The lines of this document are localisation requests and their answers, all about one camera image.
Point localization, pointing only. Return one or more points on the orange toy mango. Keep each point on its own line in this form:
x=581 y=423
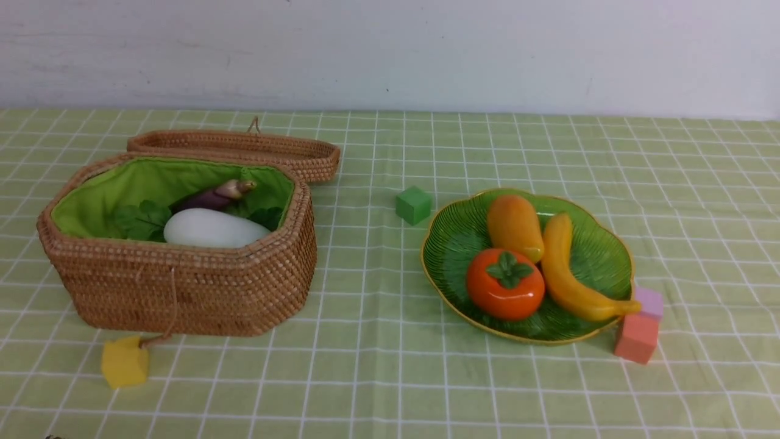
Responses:
x=513 y=224

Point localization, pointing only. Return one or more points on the orange toy persimmon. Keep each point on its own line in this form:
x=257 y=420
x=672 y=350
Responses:
x=505 y=284

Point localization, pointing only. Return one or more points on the purple toy eggplant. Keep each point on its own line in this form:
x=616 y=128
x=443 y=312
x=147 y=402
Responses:
x=215 y=198

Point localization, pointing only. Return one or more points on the white toy radish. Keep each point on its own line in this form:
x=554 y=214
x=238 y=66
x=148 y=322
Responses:
x=199 y=227

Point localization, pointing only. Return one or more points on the yellow toy banana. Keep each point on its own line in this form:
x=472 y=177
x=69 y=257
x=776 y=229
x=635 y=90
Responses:
x=567 y=274

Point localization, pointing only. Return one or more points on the green foam cube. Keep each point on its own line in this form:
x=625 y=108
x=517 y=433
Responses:
x=413 y=205

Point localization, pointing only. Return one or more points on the green glass leaf plate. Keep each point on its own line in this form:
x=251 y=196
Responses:
x=458 y=232

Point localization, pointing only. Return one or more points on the woven wicker basket lid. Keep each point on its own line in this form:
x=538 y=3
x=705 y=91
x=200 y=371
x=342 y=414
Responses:
x=308 y=159

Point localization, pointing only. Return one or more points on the wooden basket toggle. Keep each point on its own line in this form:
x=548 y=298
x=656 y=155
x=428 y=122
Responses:
x=149 y=342

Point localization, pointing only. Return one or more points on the pink foam cube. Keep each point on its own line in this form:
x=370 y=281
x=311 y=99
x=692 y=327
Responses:
x=652 y=302

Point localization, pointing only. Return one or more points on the orange foam cube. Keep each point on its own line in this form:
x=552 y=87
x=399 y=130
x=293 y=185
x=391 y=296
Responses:
x=637 y=338

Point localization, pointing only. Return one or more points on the woven wicker basket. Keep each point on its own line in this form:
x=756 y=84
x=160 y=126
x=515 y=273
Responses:
x=141 y=286

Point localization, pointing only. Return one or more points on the yellow foam cube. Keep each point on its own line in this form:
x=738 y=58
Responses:
x=124 y=363

